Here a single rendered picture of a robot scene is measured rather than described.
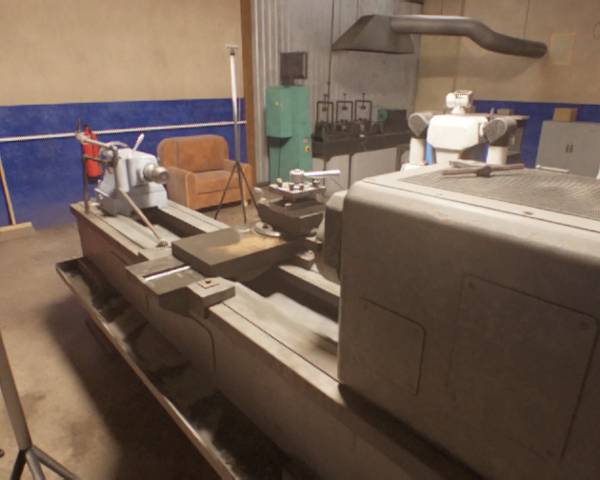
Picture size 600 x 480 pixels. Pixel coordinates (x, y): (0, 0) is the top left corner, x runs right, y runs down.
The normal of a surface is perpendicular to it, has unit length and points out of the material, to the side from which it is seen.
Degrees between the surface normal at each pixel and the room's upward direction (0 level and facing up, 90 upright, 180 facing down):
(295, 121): 90
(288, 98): 90
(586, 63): 90
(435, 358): 90
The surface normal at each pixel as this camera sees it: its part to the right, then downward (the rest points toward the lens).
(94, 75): 0.66, 0.26
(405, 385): -0.76, 0.22
